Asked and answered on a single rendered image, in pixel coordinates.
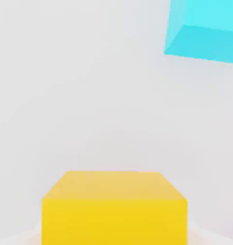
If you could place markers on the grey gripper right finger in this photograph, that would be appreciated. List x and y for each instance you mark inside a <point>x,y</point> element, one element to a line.
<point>200,237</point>

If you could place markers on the small yellow cube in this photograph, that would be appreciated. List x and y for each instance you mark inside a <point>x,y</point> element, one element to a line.
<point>114,220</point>

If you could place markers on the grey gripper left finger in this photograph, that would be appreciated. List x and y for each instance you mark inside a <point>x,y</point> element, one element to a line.
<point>30,238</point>

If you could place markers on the small cyan cube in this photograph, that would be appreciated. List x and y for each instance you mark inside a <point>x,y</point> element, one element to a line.
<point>206,38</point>

